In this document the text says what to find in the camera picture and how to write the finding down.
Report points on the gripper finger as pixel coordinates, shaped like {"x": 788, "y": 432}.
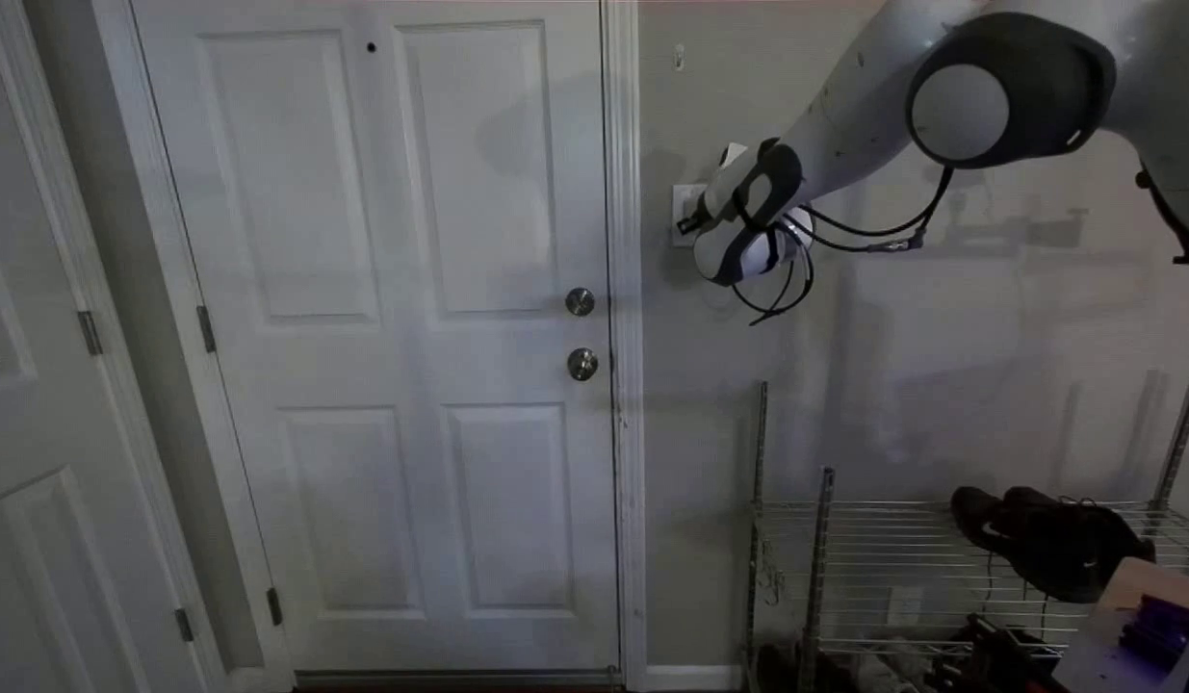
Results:
{"x": 688, "y": 225}

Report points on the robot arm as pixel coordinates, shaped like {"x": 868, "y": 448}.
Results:
{"x": 864, "y": 106}

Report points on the white panelled door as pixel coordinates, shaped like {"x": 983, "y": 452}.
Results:
{"x": 382, "y": 366}

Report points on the black shoe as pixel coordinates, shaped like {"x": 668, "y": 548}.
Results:
{"x": 977, "y": 520}
{"x": 1075, "y": 553}

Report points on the black tool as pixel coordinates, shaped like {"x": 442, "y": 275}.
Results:
{"x": 998, "y": 659}

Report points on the cardboard box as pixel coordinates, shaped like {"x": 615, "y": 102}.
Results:
{"x": 1095, "y": 664}

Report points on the purple object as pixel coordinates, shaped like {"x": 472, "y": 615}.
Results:
{"x": 1160, "y": 630}

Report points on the white closet door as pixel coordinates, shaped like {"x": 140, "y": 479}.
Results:
{"x": 45, "y": 433}

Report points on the white light switch plate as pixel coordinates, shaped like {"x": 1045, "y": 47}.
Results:
{"x": 684, "y": 197}

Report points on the white wall socket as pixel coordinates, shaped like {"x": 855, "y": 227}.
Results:
{"x": 905, "y": 606}

